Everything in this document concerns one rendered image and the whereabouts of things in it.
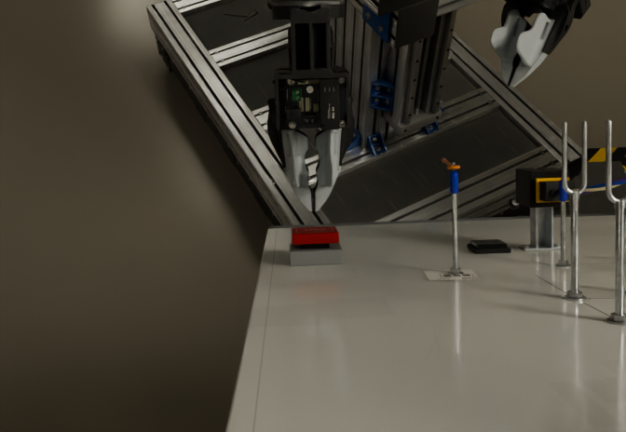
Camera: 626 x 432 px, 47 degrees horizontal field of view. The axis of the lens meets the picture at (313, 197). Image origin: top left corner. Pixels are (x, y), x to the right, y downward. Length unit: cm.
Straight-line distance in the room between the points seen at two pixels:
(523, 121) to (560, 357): 177
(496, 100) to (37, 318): 146
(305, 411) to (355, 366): 7
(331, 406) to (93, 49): 254
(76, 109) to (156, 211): 56
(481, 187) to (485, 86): 42
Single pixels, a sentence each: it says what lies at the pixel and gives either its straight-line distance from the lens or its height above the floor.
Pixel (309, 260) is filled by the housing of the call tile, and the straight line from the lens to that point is 76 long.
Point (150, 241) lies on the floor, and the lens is 218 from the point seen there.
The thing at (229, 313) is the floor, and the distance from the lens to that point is 200.
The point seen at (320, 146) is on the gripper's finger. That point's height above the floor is 118.
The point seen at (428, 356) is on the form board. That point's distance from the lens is 46.
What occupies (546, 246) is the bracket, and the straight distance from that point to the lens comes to 85.
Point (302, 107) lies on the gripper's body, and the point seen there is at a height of 124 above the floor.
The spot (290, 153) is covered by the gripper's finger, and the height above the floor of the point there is 117.
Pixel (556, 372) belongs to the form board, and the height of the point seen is 134.
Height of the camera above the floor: 172
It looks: 51 degrees down
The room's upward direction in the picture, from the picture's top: straight up
